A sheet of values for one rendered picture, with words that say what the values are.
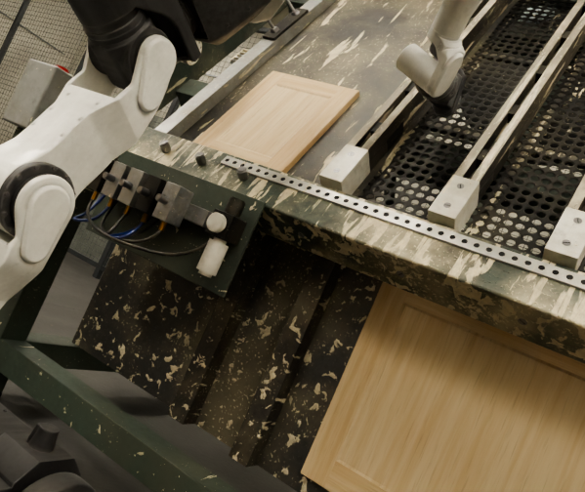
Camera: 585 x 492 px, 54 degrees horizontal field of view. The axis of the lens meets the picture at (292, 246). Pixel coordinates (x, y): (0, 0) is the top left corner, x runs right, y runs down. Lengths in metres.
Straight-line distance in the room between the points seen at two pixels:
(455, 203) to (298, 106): 0.63
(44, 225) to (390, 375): 0.83
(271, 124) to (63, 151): 0.70
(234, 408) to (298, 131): 0.77
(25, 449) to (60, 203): 0.44
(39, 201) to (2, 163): 0.10
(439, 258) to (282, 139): 0.61
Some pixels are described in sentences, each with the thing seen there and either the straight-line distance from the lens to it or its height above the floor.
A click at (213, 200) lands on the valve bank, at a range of 1.43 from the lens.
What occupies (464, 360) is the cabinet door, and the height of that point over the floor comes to 0.66.
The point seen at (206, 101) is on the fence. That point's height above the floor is 1.05.
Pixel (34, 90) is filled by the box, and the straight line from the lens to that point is 1.70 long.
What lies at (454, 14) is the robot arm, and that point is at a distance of 1.30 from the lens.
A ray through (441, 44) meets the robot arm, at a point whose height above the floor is 1.25.
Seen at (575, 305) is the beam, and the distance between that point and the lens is 1.15.
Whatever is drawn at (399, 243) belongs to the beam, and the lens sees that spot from 1.22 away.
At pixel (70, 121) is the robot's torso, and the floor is 0.77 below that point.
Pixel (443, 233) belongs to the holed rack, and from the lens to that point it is 1.23.
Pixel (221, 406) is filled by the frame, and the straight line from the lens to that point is 1.64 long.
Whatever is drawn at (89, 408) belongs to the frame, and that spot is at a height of 0.17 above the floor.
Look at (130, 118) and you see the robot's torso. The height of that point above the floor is 0.83.
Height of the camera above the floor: 0.68
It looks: 3 degrees up
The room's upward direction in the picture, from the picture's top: 24 degrees clockwise
